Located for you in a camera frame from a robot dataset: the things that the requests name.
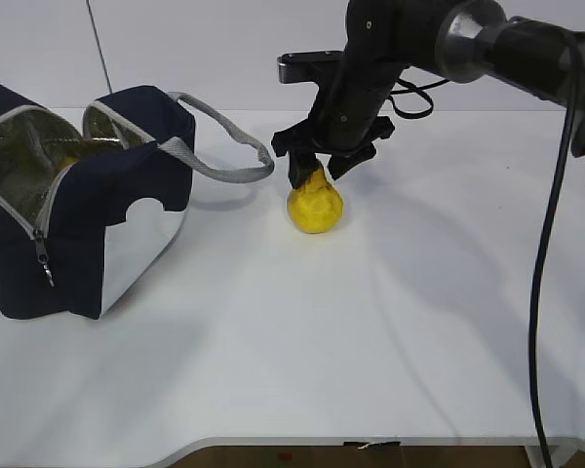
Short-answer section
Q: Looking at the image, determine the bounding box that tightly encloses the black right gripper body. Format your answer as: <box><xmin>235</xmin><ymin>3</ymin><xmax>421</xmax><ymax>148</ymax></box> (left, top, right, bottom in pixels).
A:
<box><xmin>271</xmin><ymin>58</ymin><xmax>394</xmax><ymax>157</ymax></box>

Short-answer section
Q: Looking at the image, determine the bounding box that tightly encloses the yellow banana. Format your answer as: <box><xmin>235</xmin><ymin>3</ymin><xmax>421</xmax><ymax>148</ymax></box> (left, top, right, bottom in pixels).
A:
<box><xmin>53</xmin><ymin>136</ymin><xmax>126</xmax><ymax>172</ymax></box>

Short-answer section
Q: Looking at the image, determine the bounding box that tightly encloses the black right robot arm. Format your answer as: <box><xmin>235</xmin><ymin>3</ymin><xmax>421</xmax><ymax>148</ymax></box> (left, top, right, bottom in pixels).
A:
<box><xmin>272</xmin><ymin>1</ymin><xmax>585</xmax><ymax>188</ymax></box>

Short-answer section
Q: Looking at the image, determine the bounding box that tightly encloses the black tape on table edge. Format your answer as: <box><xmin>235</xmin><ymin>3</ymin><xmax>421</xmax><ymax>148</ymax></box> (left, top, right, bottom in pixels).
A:
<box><xmin>342</xmin><ymin>441</ymin><xmax>401</xmax><ymax>450</ymax></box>

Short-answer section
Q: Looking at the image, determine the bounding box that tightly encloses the navy and white lunch bag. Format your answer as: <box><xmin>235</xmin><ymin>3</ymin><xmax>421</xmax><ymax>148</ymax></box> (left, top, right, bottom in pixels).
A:
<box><xmin>0</xmin><ymin>84</ymin><xmax>274</xmax><ymax>320</ymax></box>

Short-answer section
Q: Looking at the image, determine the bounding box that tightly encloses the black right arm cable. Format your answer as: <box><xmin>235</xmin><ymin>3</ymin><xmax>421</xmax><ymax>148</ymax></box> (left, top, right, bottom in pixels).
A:
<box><xmin>387</xmin><ymin>28</ymin><xmax>585</xmax><ymax>468</ymax></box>

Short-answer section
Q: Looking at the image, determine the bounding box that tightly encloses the white table leg frame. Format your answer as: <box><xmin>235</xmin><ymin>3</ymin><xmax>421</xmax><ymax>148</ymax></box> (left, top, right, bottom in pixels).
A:
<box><xmin>524</xmin><ymin>444</ymin><xmax>577</xmax><ymax>468</ymax></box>

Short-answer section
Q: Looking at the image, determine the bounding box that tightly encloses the grey wrist camera bar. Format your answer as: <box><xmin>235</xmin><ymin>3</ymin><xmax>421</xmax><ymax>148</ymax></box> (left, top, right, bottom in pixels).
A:
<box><xmin>277</xmin><ymin>51</ymin><xmax>342</xmax><ymax>85</ymax></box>

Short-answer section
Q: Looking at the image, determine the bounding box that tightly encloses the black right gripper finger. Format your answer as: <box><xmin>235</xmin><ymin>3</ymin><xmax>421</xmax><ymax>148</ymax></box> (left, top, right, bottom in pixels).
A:
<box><xmin>289</xmin><ymin>151</ymin><xmax>318</xmax><ymax>188</ymax></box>
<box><xmin>328</xmin><ymin>143</ymin><xmax>375</xmax><ymax>179</ymax></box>

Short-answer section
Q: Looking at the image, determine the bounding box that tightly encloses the yellow pear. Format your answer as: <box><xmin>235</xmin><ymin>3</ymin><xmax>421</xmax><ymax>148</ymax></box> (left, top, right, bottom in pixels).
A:
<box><xmin>287</xmin><ymin>165</ymin><xmax>344</xmax><ymax>234</ymax></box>

